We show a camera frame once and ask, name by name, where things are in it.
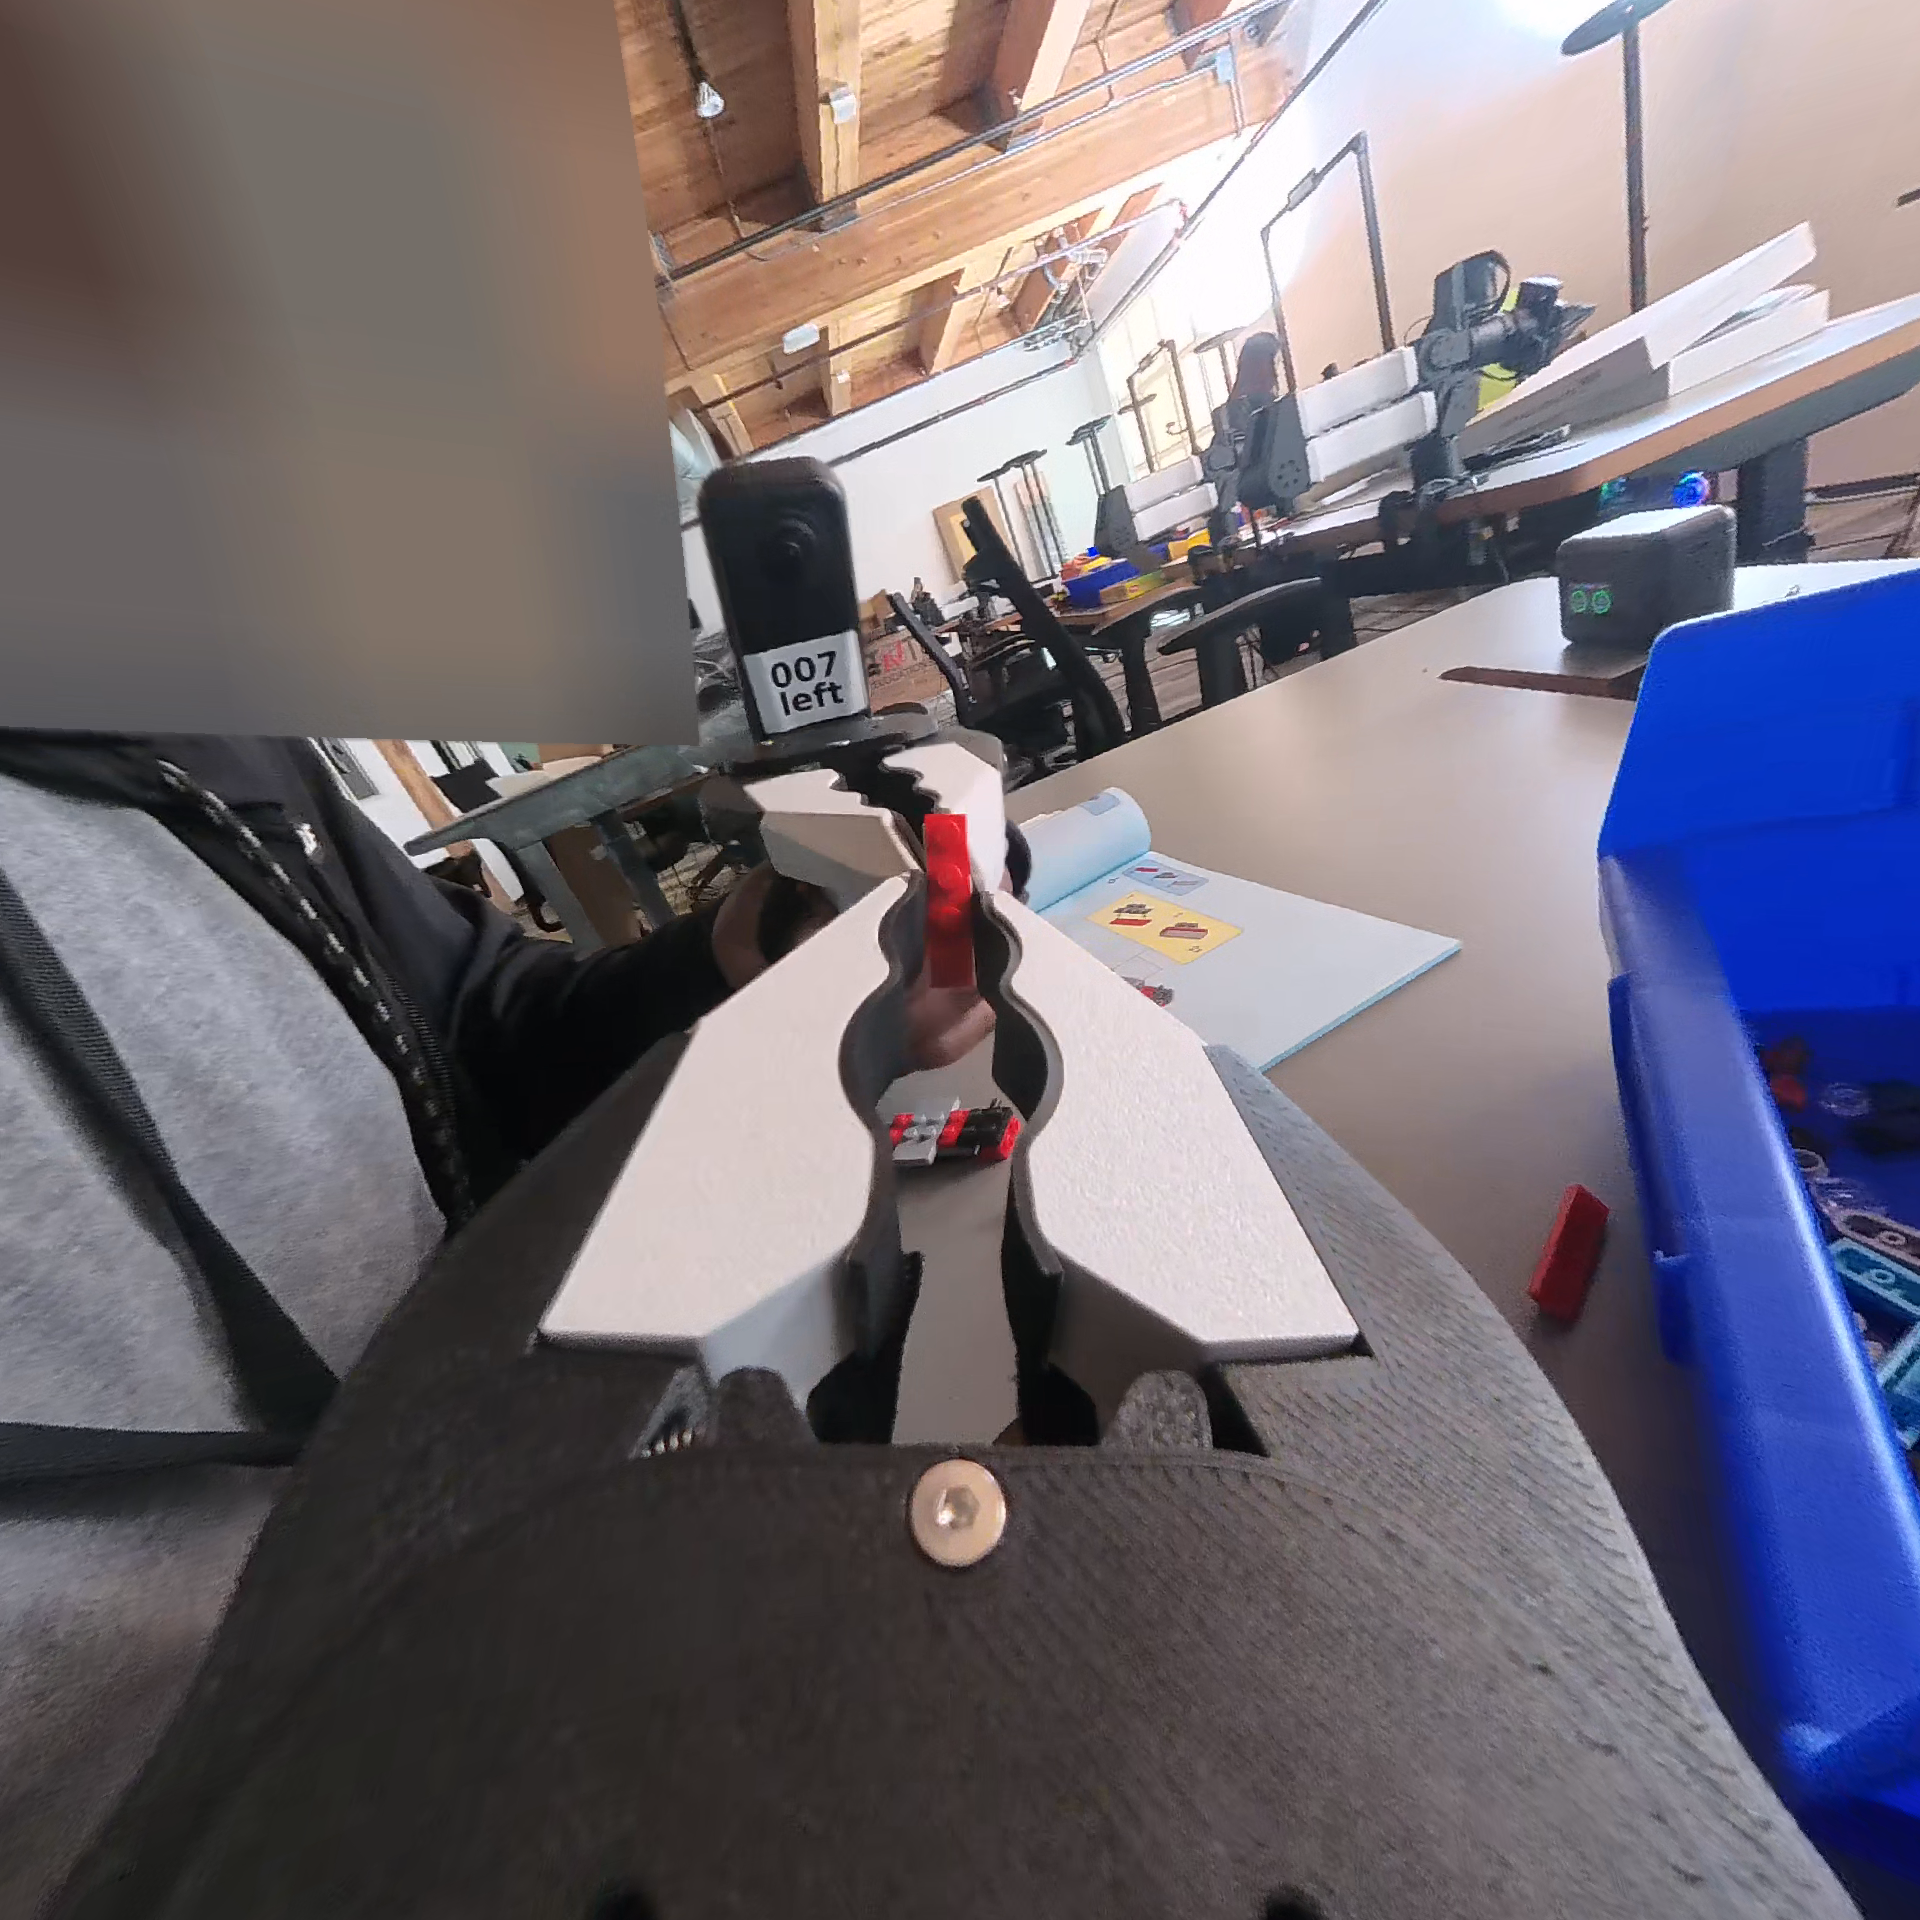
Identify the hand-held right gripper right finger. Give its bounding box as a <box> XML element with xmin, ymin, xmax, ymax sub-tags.
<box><xmin>977</xmin><ymin>883</ymin><xmax>1364</xmax><ymax>1448</ymax></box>

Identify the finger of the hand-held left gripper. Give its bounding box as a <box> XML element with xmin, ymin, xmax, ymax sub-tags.
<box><xmin>758</xmin><ymin>767</ymin><xmax>922</xmax><ymax>902</ymax></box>
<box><xmin>900</xmin><ymin>742</ymin><xmax>1011</xmax><ymax>893</ymax></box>

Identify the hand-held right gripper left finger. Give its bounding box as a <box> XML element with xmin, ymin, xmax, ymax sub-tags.
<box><xmin>540</xmin><ymin>881</ymin><xmax>934</xmax><ymax>1448</ymax></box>

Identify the red toy brick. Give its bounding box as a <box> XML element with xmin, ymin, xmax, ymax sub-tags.
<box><xmin>920</xmin><ymin>808</ymin><xmax>977</xmax><ymax>992</ymax></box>

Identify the blue plastic bin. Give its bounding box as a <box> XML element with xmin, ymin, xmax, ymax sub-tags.
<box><xmin>1599</xmin><ymin>566</ymin><xmax>1920</xmax><ymax>1839</ymax></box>

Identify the person's left forearm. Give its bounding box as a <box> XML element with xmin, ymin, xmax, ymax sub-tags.
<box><xmin>435</xmin><ymin>883</ymin><xmax>753</xmax><ymax>1142</ymax></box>

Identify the person's left hand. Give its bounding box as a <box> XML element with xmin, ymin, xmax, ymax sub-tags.
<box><xmin>711</xmin><ymin>866</ymin><xmax>999</xmax><ymax>1072</ymax></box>

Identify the tall black office chair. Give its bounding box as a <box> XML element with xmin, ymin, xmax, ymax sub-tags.
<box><xmin>884</xmin><ymin>497</ymin><xmax>1128</xmax><ymax>774</ymax></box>

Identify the red and black toy model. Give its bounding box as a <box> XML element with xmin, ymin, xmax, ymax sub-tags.
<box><xmin>884</xmin><ymin>1101</ymin><xmax>1024</xmax><ymax>1167</ymax></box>

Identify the steel workbench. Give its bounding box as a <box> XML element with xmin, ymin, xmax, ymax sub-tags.
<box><xmin>406</xmin><ymin>742</ymin><xmax>753</xmax><ymax>946</ymax></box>

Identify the pale instruction booklet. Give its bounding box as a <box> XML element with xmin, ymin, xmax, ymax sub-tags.
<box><xmin>1002</xmin><ymin>785</ymin><xmax>1465</xmax><ymax>1073</ymax></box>

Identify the flat red toy plate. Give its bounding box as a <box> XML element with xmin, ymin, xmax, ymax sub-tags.
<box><xmin>1528</xmin><ymin>1184</ymin><xmax>1611</xmax><ymax>1321</ymax></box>

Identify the black cube device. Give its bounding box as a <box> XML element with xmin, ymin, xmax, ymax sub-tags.
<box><xmin>1555</xmin><ymin>504</ymin><xmax>1739</xmax><ymax>649</ymax></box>

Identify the large pile of toy bricks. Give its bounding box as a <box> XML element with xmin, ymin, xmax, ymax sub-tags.
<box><xmin>1756</xmin><ymin>1034</ymin><xmax>1920</xmax><ymax>1448</ymax></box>

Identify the white flat box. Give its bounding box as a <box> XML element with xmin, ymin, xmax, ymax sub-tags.
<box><xmin>1464</xmin><ymin>222</ymin><xmax>1836</xmax><ymax>458</ymax></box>

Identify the wooden work table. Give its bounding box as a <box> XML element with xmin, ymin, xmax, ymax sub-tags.
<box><xmin>1049</xmin><ymin>293</ymin><xmax>1920</xmax><ymax>706</ymax></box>

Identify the black floor lamp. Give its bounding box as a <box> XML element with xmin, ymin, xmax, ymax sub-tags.
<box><xmin>1559</xmin><ymin>0</ymin><xmax>1696</xmax><ymax>317</ymax></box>

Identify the black gantry frame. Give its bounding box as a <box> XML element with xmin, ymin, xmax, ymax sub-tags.
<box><xmin>1260</xmin><ymin>133</ymin><xmax>1391</xmax><ymax>394</ymax></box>

